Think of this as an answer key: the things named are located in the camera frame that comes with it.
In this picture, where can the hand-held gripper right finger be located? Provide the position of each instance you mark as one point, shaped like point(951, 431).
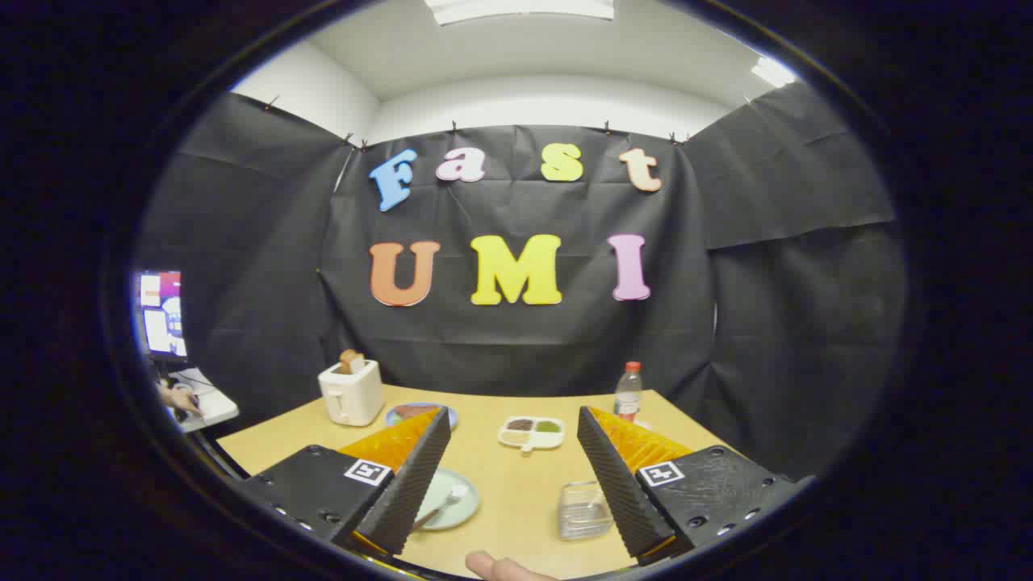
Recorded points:
point(621, 492)

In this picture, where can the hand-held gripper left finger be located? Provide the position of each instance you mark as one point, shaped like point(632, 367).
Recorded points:
point(411, 484)

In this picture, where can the pale green plate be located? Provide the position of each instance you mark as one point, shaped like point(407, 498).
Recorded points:
point(460, 508)

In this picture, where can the blue plate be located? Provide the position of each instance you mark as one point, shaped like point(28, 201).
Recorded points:
point(390, 416)

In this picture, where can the brown steak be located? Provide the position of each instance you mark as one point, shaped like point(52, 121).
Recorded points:
point(411, 411)

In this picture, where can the clear water bottle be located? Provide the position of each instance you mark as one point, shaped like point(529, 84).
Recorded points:
point(628, 395)

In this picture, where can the white toaster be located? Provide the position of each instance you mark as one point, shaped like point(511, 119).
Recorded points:
point(355, 395)

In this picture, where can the white divided dish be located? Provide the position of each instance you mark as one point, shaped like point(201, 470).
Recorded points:
point(529, 440)

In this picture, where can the toast slice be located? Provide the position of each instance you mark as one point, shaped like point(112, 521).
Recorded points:
point(349, 359)

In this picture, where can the black backdrop cloth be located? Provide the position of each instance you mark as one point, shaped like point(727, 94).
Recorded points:
point(516, 347)

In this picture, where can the white side desk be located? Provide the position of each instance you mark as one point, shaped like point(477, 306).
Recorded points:
point(214, 403)

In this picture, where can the computer monitor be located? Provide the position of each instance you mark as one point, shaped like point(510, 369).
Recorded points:
point(161, 315)

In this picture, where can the small ceiling light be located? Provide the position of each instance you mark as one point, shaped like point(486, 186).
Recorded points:
point(773, 71)

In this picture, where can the long ceiling light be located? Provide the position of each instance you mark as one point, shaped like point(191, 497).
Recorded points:
point(516, 8)

